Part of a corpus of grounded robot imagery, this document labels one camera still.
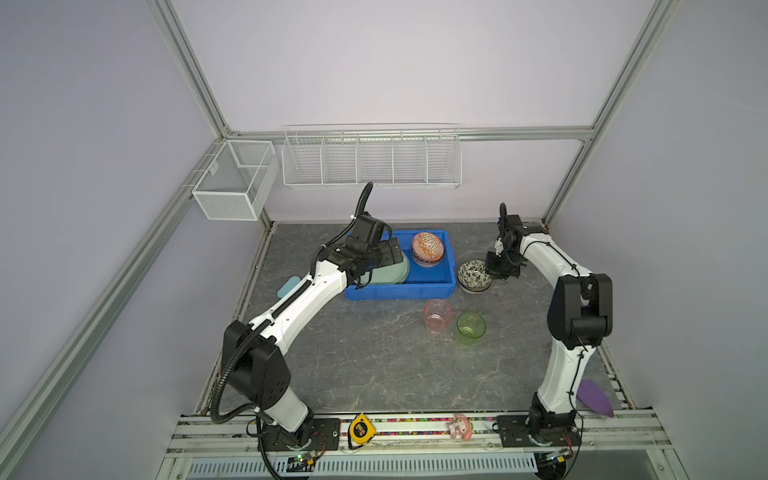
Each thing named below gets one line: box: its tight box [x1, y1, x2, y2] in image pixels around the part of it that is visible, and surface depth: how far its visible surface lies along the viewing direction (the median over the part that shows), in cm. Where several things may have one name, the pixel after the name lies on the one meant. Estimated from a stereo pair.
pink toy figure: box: [448, 414, 472, 442], surface depth 74 cm
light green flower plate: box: [355, 252, 410, 289], surface depth 101 cm
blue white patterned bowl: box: [457, 259, 493, 292], surface depth 101 cm
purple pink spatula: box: [576, 378, 614, 418], surface depth 81 cm
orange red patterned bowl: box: [412, 232, 444, 262], surface depth 107 cm
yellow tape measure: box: [348, 413, 377, 449], surface depth 75 cm
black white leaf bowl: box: [414, 257, 444, 268], surface depth 102 cm
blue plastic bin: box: [345, 230, 457, 300], surface depth 101 cm
